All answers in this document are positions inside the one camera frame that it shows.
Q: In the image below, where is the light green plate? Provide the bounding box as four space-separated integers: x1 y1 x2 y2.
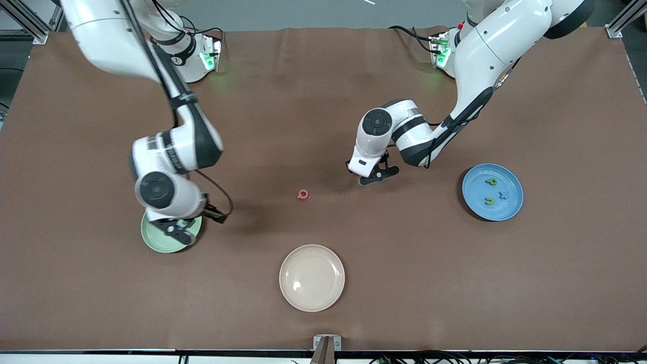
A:
141 210 203 253

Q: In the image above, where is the blue plate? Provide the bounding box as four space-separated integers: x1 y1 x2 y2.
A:
462 163 524 222

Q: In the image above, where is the brown table cover sheet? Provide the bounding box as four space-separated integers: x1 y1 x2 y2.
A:
0 26 647 352

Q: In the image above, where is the beige plate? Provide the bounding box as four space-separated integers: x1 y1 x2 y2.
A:
279 244 346 312

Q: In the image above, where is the black base power cable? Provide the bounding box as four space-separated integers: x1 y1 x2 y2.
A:
388 25 436 54
187 23 224 38

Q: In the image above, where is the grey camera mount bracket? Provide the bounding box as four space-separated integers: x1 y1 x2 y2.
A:
313 335 342 364

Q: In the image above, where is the black cable bundle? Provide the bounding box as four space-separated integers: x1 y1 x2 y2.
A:
369 349 647 364

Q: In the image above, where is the aluminium frame post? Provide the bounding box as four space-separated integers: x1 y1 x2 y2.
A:
596 0 647 38
0 0 69 43

